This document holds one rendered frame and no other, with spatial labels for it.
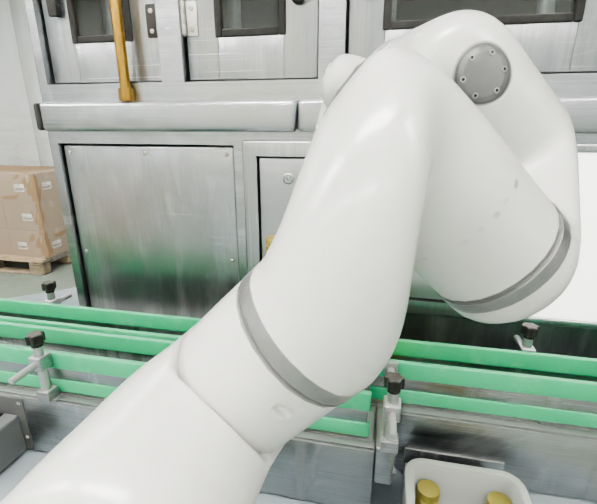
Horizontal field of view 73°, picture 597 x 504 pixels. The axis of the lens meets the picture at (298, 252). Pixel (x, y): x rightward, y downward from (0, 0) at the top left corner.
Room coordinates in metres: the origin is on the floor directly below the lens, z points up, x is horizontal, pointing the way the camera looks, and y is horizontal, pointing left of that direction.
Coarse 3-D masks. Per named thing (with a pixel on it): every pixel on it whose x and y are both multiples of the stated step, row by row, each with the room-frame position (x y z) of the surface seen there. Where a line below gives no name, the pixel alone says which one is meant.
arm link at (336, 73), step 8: (344, 56) 0.55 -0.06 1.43; (352, 56) 0.55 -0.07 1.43; (328, 64) 0.57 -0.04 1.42; (336, 64) 0.54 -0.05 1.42; (344, 64) 0.54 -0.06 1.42; (352, 64) 0.54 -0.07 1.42; (328, 72) 0.55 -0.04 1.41; (336, 72) 0.54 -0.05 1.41; (344, 72) 0.54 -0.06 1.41; (328, 80) 0.54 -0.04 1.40; (336, 80) 0.54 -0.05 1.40; (344, 80) 0.54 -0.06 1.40; (328, 88) 0.54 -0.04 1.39; (336, 88) 0.54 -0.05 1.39; (328, 96) 0.55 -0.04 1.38; (328, 104) 0.56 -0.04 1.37; (320, 112) 0.65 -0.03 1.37; (320, 120) 0.64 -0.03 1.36
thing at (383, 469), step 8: (376, 416) 0.56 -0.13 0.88; (376, 424) 0.54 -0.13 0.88; (384, 424) 0.54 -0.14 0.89; (376, 432) 0.52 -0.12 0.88; (376, 440) 0.50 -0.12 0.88; (376, 448) 0.49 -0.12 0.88; (376, 456) 0.49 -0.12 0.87; (384, 456) 0.48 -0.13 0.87; (392, 456) 0.48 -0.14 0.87; (376, 464) 0.49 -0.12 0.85; (384, 464) 0.48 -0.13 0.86; (392, 464) 0.48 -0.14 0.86; (376, 472) 0.49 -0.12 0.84; (384, 472) 0.48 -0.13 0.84; (392, 472) 0.48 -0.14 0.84; (376, 480) 0.49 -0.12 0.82; (384, 480) 0.48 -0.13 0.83
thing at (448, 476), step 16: (416, 464) 0.50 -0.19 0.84; (432, 464) 0.50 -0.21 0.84; (448, 464) 0.50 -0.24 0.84; (416, 480) 0.50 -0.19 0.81; (432, 480) 0.49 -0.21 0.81; (448, 480) 0.49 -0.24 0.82; (464, 480) 0.49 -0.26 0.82; (480, 480) 0.48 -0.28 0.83; (496, 480) 0.48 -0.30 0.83; (512, 480) 0.47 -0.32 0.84; (448, 496) 0.49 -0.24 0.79; (464, 496) 0.48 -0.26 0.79; (480, 496) 0.48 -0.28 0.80; (512, 496) 0.46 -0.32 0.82; (528, 496) 0.44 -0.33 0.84
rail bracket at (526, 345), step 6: (522, 324) 0.64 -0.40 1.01; (528, 324) 0.64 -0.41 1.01; (534, 324) 0.64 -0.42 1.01; (522, 330) 0.64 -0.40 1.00; (528, 330) 0.63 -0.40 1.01; (534, 330) 0.63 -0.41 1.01; (516, 336) 0.69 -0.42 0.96; (528, 336) 0.63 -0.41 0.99; (534, 336) 0.63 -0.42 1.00; (516, 342) 0.67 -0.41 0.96; (522, 342) 0.64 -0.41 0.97; (528, 342) 0.63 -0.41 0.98; (516, 348) 0.65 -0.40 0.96; (522, 348) 0.63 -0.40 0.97; (528, 348) 0.63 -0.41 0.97; (534, 348) 0.63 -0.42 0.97
